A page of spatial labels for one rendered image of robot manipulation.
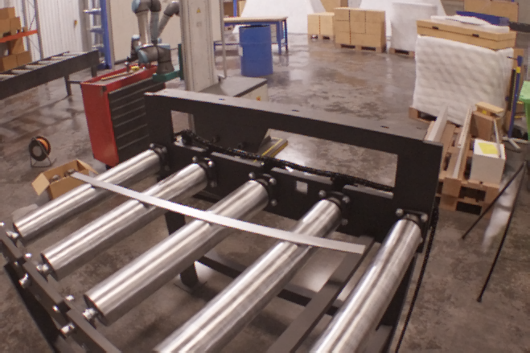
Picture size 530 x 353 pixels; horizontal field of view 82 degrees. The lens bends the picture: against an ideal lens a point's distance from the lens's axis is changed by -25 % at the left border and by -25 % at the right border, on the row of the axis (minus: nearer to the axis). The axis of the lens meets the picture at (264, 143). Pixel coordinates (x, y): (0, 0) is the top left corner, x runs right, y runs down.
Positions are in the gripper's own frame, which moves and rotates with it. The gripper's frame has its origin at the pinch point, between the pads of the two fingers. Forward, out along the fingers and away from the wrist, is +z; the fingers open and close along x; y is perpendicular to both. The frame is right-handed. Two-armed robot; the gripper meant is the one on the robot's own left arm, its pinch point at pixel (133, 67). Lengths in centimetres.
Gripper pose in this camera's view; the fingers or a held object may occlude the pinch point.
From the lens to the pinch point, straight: 342.2
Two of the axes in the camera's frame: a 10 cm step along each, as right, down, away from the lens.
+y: -7.9, -5.2, 3.2
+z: -2.1, 7.2, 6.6
